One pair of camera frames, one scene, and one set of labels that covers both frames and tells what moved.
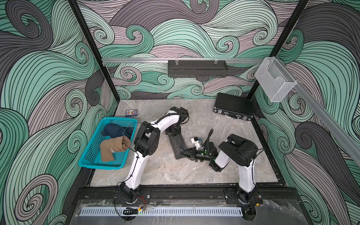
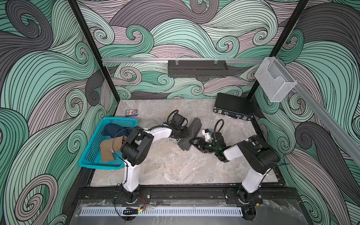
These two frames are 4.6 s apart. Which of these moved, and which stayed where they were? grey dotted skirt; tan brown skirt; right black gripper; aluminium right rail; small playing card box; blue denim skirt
Moved: grey dotted skirt; right black gripper
Stayed: small playing card box; tan brown skirt; aluminium right rail; blue denim skirt
